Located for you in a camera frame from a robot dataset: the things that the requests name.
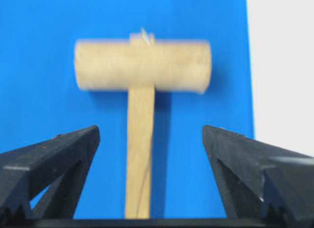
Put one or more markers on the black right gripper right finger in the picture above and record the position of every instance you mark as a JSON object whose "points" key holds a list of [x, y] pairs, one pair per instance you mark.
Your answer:
{"points": [[259, 180]]}

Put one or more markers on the wooden mallet hammer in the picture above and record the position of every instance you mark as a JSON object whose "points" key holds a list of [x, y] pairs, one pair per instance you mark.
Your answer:
{"points": [[142, 65]]}

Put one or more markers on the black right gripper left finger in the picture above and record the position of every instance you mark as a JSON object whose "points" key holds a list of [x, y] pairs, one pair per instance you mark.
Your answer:
{"points": [[45, 180]]}

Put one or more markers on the large white foam board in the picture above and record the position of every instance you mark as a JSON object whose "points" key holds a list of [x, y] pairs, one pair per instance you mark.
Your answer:
{"points": [[281, 34]]}

